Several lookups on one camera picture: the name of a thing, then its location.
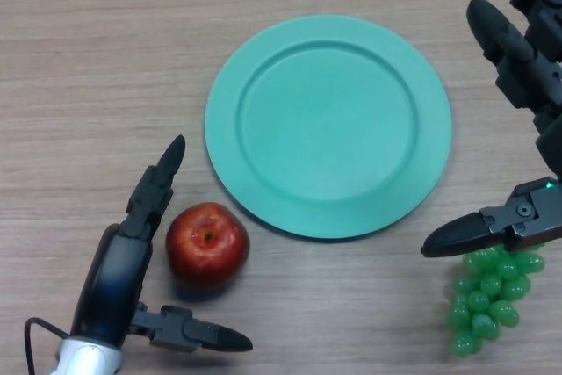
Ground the green round plate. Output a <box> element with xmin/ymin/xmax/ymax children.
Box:
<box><xmin>204</xmin><ymin>14</ymin><xmax>453</xmax><ymax>242</ymax></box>

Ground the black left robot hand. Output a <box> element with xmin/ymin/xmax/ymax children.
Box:
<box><xmin>69</xmin><ymin>133</ymin><xmax>255</xmax><ymax>355</ymax></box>

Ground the green grape bunch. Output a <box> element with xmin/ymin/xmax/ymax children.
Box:
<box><xmin>447</xmin><ymin>246</ymin><xmax>546</xmax><ymax>358</ymax></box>

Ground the red apple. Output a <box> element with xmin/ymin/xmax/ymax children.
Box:
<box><xmin>165</xmin><ymin>201</ymin><xmax>251</xmax><ymax>292</ymax></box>

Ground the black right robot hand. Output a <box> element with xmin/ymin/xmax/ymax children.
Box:
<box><xmin>420</xmin><ymin>0</ymin><xmax>562</xmax><ymax>259</ymax></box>

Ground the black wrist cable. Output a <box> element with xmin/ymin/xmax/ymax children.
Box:
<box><xmin>24</xmin><ymin>316</ymin><xmax>72</xmax><ymax>375</ymax></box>

